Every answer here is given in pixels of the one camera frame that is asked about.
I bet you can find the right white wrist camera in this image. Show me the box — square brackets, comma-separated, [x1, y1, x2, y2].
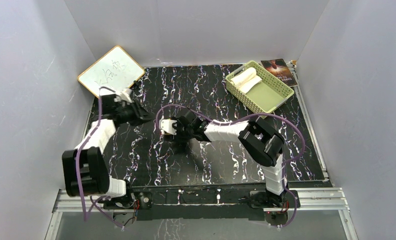
[159, 119, 178, 136]

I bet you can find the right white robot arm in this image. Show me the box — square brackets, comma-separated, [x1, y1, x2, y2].
[159, 109, 288, 208]

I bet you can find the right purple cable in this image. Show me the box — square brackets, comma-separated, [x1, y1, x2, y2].
[154, 104, 307, 229]

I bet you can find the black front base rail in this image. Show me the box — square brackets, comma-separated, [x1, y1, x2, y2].
[133, 183, 272, 221]

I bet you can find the aluminium frame rail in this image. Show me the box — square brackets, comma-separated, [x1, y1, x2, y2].
[52, 187, 351, 215]

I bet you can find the white towel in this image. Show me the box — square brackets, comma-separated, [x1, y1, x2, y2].
[230, 67, 262, 94]

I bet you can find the dark book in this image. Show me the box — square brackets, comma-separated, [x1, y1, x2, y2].
[260, 58, 298, 87]

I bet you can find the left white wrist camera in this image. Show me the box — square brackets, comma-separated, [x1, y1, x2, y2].
[114, 87, 134, 103]

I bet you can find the green plastic basket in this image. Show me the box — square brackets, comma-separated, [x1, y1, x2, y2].
[225, 60, 295, 113]

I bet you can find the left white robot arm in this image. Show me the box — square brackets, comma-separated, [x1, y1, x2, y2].
[61, 93, 153, 208]

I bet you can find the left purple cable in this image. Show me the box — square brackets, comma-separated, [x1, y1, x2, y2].
[74, 86, 126, 229]

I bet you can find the wood framed whiteboard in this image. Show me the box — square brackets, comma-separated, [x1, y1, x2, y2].
[77, 45, 145, 97]

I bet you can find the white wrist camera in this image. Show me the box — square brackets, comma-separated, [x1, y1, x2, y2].
[159, 119, 178, 136]
[114, 87, 134, 103]

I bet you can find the purple cable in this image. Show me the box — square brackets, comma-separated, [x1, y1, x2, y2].
[154, 104, 307, 229]
[74, 86, 126, 229]

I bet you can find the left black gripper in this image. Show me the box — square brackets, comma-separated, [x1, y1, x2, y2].
[116, 100, 155, 128]

